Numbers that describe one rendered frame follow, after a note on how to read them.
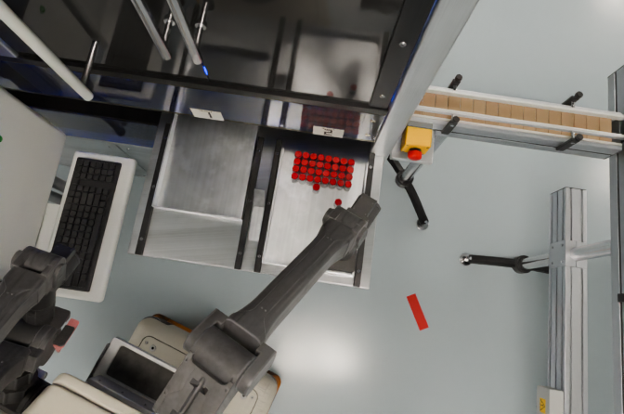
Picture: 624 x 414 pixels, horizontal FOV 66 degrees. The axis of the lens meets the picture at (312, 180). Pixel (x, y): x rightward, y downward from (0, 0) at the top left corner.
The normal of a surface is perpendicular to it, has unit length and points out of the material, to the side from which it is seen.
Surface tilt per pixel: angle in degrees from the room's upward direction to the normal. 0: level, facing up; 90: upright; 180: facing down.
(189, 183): 0
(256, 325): 41
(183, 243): 0
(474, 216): 0
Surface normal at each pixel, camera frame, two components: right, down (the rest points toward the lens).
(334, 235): 0.26, -0.78
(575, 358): 0.02, -0.25
